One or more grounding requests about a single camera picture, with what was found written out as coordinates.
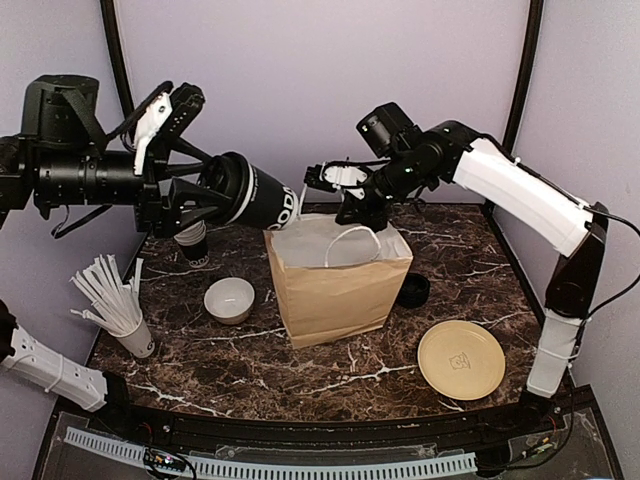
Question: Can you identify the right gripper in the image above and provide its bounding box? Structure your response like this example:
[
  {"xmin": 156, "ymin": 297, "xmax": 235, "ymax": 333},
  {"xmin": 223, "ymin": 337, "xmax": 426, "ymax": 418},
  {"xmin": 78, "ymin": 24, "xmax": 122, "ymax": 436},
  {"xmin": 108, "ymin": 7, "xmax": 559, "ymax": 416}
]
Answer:
[{"xmin": 335, "ymin": 150, "xmax": 433, "ymax": 232}]

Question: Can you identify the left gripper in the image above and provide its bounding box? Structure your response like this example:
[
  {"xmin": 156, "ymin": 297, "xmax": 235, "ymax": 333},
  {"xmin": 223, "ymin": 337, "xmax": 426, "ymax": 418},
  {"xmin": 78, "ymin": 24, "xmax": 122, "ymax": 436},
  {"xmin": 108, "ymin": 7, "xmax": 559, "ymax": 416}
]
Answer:
[{"xmin": 39, "ymin": 139, "xmax": 235, "ymax": 237}]

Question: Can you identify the stack of paper cups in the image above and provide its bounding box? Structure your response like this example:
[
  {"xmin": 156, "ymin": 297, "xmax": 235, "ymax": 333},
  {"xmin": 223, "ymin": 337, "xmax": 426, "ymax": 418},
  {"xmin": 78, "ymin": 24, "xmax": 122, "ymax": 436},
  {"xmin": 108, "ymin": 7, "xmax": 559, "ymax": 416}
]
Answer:
[{"xmin": 173, "ymin": 221, "xmax": 209, "ymax": 268}]

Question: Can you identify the brown paper bag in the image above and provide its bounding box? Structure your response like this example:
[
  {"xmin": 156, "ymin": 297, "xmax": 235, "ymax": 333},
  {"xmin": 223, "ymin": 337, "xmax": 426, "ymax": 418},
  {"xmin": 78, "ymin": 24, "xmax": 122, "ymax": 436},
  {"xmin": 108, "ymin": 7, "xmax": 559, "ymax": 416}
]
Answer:
[{"xmin": 264, "ymin": 188, "xmax": 413, "ymax": 349}]

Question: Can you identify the stack of black lids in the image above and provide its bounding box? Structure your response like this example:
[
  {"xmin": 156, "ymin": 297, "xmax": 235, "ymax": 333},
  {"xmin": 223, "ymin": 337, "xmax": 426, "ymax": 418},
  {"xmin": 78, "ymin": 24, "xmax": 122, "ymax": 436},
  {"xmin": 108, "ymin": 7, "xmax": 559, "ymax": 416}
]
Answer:
[{"xmin": 396, "ymin": 273, "xmax": 431, "ymax": 309}]

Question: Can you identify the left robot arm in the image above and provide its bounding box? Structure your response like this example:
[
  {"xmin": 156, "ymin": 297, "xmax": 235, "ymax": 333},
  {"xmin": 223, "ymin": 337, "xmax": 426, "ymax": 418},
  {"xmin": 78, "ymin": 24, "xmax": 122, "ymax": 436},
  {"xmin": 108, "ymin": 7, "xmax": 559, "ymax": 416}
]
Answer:
[{"xmin": 1, "ymin": 75, "xmax": 231, "ymax": 238}]

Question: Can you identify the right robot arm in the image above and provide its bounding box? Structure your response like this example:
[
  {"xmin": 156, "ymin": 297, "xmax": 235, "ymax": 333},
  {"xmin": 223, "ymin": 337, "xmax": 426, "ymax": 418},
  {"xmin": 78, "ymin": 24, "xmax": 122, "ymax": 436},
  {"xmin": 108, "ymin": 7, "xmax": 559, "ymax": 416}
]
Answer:
[{"xmin": 322, "ymin": 102, "xmax": 616, "ymax": 434}]

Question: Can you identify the white ceramic bowl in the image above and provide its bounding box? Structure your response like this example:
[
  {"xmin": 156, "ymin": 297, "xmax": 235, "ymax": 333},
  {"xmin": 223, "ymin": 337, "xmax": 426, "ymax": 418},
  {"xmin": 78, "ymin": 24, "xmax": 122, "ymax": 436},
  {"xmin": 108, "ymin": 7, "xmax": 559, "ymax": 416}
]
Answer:
[{"xmin": 203, "ymin": 277, "xmax": 255, "ymax": 325}]

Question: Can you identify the cup of wrapped straws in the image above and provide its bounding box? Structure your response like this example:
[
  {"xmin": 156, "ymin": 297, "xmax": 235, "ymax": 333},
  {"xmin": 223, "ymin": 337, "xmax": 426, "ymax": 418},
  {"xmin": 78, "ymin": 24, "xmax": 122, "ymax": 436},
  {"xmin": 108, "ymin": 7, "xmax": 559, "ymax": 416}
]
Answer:
[{"xmin": 70, "ymin": 254, "xmax": 155, "ymax": 358}]

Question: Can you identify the yellow plate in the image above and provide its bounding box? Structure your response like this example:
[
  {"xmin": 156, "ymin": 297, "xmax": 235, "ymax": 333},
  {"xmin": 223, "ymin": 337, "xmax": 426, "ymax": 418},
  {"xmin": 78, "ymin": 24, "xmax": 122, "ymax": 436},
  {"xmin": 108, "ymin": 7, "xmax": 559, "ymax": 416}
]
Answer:
[{"xmin": 417, "ymin": 320, "xmax": 506, "ymax": 401}]

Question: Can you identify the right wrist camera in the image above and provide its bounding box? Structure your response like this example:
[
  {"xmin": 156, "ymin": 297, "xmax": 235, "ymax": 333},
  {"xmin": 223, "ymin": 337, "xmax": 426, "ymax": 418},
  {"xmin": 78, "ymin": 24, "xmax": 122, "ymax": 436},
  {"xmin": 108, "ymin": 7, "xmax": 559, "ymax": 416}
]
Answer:
[{"xmin": 304, "ymin": 162, "xmax": 372, "ymax": 200}]

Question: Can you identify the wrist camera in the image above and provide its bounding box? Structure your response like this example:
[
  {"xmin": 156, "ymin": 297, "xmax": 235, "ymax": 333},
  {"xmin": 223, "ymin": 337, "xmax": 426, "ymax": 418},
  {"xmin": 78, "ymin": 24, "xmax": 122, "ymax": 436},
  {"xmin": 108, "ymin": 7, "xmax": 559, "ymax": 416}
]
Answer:
[
  {"xmin": 304, "ymin": 162, "xmax": 372, "ymax": 200},
  {"xmin": 122, "ymin": 80, "xmax": 207, "ymax": 174}
]

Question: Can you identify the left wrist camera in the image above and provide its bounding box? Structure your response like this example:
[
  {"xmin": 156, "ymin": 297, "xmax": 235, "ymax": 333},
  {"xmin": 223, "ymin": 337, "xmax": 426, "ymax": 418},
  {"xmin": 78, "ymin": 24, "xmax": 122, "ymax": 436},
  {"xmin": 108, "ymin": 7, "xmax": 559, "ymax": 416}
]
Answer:
[{"xmin": 122, "ymin": 80, "xmax": 207, "ymax": 174}]

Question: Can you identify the left black frame post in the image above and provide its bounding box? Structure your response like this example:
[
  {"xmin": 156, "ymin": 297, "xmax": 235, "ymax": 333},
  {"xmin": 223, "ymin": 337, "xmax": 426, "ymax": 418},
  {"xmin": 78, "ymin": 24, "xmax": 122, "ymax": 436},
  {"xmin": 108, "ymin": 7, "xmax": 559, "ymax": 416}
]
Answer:
[{"xmin": 99, "ymin": 0, "xmax": 134, "ymax": 117}]

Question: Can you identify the black frame post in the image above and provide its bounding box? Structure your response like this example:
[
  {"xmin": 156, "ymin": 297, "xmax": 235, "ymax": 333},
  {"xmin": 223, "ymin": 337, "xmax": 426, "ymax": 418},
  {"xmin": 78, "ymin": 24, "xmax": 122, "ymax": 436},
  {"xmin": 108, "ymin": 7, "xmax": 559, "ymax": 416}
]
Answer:
[
  {"xmin": 99, "ymin": 0, "xmax": 134, "ymax": 117},
  {"xmin": 502, "ymin": 0, "xmax": 544, "ymax": 153}
]

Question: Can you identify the black front rail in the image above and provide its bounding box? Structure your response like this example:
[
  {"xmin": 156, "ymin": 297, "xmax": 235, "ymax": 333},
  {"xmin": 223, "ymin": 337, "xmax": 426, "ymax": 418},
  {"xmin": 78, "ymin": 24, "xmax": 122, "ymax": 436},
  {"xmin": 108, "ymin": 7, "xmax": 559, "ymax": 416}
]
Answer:
[{"xmin": 59, "ymin": 387, "xmax": 591, "ymax": 454}]

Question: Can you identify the right black frame post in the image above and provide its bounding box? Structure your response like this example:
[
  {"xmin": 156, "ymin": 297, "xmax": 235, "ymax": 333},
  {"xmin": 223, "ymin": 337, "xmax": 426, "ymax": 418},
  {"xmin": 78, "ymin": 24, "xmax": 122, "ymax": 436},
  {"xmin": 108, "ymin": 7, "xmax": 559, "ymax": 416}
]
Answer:
[{"xmin": 502, "ymin": 0, "xmax": 544, "ymax": 153}]

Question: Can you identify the white cable duct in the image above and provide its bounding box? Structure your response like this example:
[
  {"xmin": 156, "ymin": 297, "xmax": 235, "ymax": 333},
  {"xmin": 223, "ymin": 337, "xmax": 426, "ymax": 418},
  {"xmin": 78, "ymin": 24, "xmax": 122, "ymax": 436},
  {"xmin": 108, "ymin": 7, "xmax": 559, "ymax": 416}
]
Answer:
[{"xmin": 64, "ymin": 427, "xmax": 477, "ymax": 479}]

